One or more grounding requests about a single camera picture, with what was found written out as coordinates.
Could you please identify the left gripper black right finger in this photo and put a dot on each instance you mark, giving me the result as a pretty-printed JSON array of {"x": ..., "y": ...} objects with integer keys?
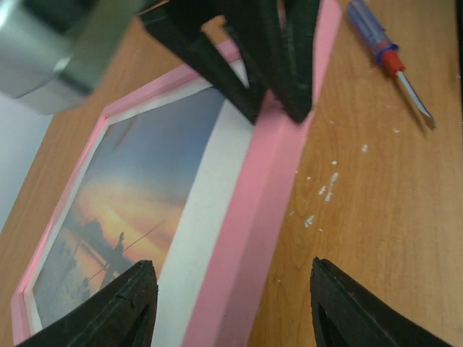
[{"x": 345, "y": 313}]

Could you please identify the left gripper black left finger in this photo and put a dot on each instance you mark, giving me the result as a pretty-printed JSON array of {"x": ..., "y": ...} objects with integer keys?
[{"x": 121, "y": 314}]

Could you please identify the pink wooden picture frame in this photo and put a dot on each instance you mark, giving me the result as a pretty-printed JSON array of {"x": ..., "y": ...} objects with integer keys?
[{"x": 212, "y": 278}]

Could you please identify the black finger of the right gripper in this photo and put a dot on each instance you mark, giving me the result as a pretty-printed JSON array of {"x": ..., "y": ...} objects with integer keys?
[{"x": 293, "y": 36}]

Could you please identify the sunset photo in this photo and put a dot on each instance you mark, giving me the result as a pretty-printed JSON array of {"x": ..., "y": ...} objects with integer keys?
[{"x": 127, "y": 201}]

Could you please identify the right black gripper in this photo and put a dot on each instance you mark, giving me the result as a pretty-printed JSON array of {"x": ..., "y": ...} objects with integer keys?
[{"x": 189, "y": 29}]

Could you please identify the blue red handled screwdriver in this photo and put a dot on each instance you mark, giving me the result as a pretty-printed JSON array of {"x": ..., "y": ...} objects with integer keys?
[{"x": 384, "y": 51}]

